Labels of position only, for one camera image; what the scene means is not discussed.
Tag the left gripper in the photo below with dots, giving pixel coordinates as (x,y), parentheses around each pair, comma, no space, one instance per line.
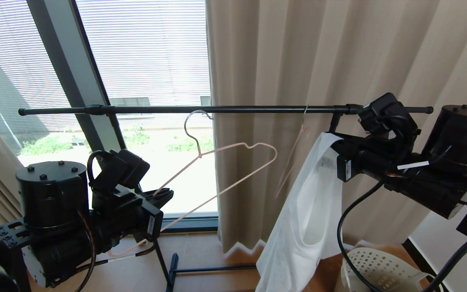
(67,255)

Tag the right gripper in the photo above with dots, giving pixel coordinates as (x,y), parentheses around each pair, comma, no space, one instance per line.
(420,186)

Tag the white printed t-shirt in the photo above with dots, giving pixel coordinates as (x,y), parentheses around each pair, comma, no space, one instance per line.
(306,219)

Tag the pink clothes hanger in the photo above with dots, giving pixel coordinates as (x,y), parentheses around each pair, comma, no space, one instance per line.
(199,155)
(305,117)

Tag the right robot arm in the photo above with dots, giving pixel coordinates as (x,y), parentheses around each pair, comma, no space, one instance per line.
(460,138)

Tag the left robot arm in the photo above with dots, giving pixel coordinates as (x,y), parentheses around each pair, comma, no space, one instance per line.
(51,194)

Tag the white laundry basket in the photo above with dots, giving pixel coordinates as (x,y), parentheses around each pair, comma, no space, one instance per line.
(383,267)

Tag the black clothes rack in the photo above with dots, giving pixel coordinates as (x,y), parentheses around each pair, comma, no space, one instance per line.
(258,109)

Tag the window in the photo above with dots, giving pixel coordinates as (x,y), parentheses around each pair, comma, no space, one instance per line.
(148,48)

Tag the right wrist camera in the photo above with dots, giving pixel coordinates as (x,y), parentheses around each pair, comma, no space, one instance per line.
(383,111)

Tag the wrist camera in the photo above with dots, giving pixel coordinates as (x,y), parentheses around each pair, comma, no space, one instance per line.
(383,111)
(116,170)

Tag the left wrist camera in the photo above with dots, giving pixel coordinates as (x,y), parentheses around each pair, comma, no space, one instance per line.
(116,170)

